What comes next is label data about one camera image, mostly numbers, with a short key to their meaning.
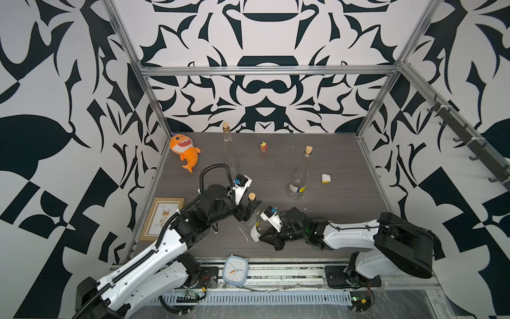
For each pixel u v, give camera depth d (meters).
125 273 0.42
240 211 0.63
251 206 0.63
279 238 0.71
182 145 1.05
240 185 0.60
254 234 0.77
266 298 0.71
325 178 0.99
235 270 0.73
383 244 0.44
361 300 0.71
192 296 0.69
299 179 0.88
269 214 0.73
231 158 0.98
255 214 0.73
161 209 0.91
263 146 1.08
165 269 0.60
